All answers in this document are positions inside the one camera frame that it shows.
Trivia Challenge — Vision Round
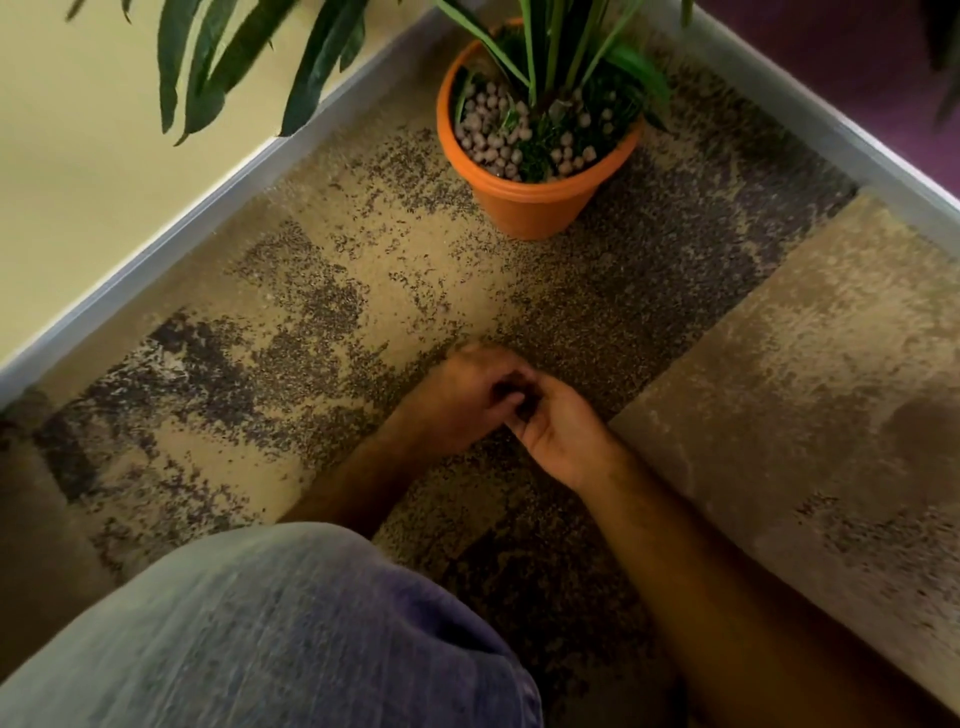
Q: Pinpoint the person's right hand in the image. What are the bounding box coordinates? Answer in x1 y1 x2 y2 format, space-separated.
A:
503 372 633 496

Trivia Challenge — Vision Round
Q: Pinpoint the person's left hand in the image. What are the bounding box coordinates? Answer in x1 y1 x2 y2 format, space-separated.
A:
389 342 543 457

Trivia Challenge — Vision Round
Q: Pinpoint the green artificial palm plant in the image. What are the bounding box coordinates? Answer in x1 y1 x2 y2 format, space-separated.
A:
63 0 960 242

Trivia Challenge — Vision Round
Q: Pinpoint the cluster of pale pebbles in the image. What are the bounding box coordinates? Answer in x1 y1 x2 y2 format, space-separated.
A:
454 78 618 183

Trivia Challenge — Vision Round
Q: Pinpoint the person's right forearm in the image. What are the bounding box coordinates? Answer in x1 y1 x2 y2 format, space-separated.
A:
575 453 950 728

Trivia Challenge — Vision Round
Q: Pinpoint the person's left forearm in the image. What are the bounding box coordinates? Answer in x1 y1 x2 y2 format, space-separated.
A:
278 431 436 541

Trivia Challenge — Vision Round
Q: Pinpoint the person's left jeans leg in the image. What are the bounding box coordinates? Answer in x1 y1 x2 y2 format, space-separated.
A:
0 522 545 728

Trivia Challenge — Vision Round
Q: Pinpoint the white baseboard under yellow wall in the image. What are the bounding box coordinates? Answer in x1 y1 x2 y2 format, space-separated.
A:
0 7 466 410

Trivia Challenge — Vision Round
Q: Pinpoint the white baseboard under purple wall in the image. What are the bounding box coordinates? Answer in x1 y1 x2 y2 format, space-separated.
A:
648 0 960 260

